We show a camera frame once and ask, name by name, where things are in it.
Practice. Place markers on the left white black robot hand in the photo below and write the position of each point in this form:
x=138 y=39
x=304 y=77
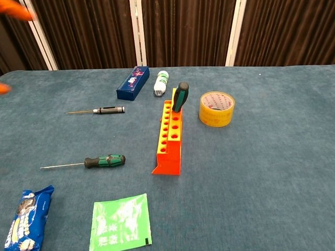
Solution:
x=15 y=10

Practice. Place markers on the plain green black screwdriver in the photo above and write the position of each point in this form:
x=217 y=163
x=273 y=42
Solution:
x=180 y=99

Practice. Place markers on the slim silver black screwdriver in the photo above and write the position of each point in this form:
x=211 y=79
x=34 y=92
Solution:
x=110 y=109

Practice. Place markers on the patterned green black screwdriver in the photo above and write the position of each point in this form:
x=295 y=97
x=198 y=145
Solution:
x=107 y=160

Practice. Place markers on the dark blue cardboard box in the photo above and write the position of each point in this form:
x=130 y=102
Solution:
x=133 y=83

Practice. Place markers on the small white green bottle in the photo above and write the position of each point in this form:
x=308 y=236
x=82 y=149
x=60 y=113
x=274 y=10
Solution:
x=161 y=83

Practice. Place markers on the blue cookie packet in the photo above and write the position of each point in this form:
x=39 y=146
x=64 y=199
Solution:
x=28 y=219

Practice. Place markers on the orange yellow tool rack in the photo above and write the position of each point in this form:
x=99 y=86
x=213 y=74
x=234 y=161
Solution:
x=170 y=159

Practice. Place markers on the yellow packing tape roll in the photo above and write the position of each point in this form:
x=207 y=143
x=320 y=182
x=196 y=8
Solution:
x=214 y=119

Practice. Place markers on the green tea sachet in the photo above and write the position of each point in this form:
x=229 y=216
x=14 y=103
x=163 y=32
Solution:
x=120 y=225

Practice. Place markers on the blue felt table mat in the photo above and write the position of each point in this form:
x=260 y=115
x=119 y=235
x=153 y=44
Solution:
x=261 y=170

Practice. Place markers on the white partition frame post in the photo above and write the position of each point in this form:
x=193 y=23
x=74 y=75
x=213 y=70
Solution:
x=235 y=31
x=138 y=31
x=42 y=39

